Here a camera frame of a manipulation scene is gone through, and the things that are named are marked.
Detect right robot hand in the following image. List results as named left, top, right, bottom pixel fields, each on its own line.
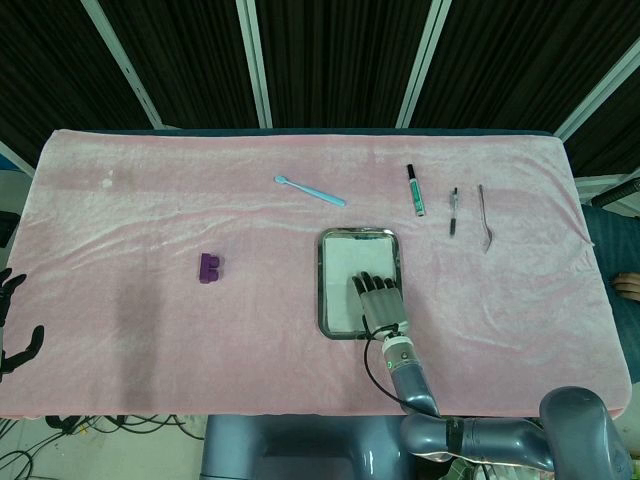
left=350, top=271, right=409, bottom=342

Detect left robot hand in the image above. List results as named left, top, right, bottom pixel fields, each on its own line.
left=0, top=269, right=46, bottom=384

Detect person's bare hand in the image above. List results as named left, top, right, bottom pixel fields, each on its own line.
left=613, top=271, right=640, bottom=302

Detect rectangular metal tray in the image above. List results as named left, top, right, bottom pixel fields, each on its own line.
left=315, top=226, right=403, bottom=342

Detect black gel pen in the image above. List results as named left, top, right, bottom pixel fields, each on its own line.
left=447, top=186, right=461, bottom=238

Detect green white marker pen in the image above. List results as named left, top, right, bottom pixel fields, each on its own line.
left=404, top=162, right=427, bottom=218

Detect light blue toothbrush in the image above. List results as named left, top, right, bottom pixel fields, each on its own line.
left=273, top=174, right=348, bottom=209

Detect metal spoon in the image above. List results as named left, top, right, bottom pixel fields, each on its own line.
left=476, top=183, right=496, bottom=254

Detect blue grey robot torso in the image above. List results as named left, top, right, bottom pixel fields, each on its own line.
left=199, top=414, right=417, bottom=480

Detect purple toy building block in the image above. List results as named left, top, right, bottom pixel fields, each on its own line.
left=197, top=252, right=227, bottom=287

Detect pink plush table cloth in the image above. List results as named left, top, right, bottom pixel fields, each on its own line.
left=0, top=128, right=631, bottom=431

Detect person's teal trousers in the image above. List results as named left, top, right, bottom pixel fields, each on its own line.
left=581, top=203, right=640, bottom=391

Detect black curtain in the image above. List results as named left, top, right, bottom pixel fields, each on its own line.
left=0, top=0, right=640, bottom=177

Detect black ribbed tube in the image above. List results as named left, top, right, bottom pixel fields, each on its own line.
left=591, top=178, right=640, bottom=209

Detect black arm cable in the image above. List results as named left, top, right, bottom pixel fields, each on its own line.
left=362, top=324, right=417, bottom=414

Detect black floor cables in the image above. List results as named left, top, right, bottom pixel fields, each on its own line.
left=0, top=413, right=207, bottom=480

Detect white frame post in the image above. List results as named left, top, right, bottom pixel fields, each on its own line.
left=553, top=36, right=640, bottom=142
left=78, top=0, right=165, bottom=130
left=396, top=0, right=454, bottom=129
left=236, top=0, right=274, bottom=129

